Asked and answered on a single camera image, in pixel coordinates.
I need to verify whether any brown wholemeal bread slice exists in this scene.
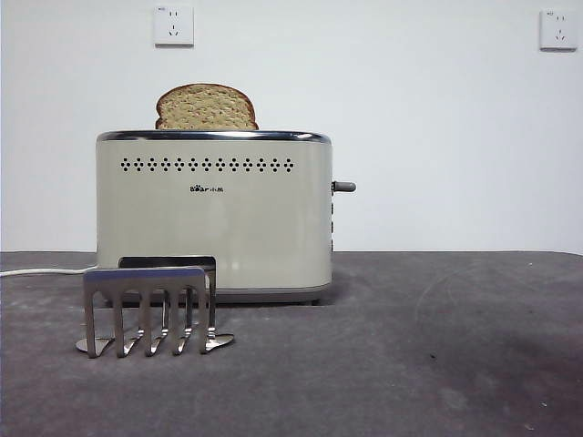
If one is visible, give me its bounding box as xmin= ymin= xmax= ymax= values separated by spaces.
xmin=155 ymin=83 xmax=261 ymax=131

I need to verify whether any cream toaster with chrome top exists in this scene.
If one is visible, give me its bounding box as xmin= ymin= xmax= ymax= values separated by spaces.
xmin=95 ymin=130 xmax=334 ymax=306

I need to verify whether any silver metal toast rack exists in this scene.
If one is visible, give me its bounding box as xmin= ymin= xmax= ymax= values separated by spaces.
xmin=74 ymin=255 xmax=236 ymax=359

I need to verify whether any white wall socket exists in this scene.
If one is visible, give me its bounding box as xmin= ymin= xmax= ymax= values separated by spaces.
xmin=539 ymin=9 xmax=575 ymax=52
xmin=153 ymin=5 xmax=195 ymax=47

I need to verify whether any white power cable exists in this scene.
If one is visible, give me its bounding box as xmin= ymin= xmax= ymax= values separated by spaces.
xmin=0 ymin=264 xmax=99 ymax=279

